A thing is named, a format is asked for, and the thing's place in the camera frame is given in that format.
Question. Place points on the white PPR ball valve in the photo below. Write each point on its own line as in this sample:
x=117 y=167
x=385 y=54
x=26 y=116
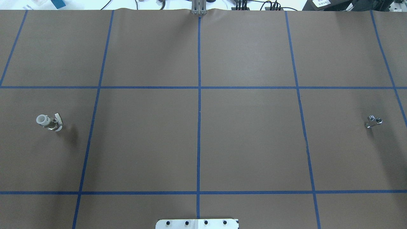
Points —
x=52 y=123

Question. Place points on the chrome metal pipe fitting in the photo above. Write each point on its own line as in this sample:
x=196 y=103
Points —
x=373 y=121

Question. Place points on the brown paper table mat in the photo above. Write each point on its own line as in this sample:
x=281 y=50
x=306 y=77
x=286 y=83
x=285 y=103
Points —
x=250 y=115

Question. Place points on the blue box on desk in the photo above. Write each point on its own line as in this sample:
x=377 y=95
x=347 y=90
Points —
x=58 y=4

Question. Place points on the aluminium frame post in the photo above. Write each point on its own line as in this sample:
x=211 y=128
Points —
x=198 y=7

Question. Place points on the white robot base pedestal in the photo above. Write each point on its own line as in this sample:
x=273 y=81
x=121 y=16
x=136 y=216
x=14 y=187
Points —
x=197 y=224

